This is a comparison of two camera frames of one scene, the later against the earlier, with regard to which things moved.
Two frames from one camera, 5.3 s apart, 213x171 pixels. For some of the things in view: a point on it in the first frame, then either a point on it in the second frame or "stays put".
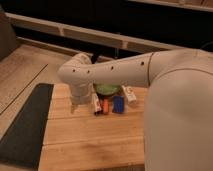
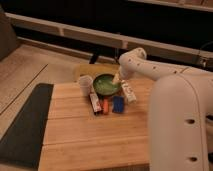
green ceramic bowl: (107, 88) stays put
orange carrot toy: (106, 106) stays put
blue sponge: (118, 104) stays put
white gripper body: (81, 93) -> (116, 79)
